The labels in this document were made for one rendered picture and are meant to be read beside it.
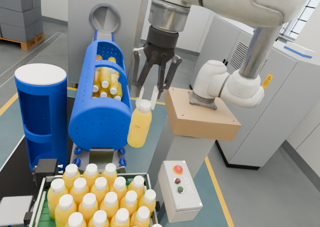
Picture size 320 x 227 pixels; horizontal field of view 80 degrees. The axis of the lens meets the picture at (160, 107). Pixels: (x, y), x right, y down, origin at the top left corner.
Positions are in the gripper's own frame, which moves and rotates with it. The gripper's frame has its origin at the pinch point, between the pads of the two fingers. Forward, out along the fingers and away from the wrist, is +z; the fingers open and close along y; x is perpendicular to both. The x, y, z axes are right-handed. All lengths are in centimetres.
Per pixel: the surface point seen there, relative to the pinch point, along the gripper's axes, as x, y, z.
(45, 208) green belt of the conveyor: 4, 29, 50
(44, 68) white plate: -83, 48, 37
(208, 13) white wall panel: -504, -272, 13
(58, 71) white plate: -81, 39, 37
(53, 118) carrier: -64, 40, 64
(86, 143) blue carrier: -17.8, 16.6, 38.6
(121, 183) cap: 7.1, 3.4, 32.6
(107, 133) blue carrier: -17.8, 7.9, 32.0
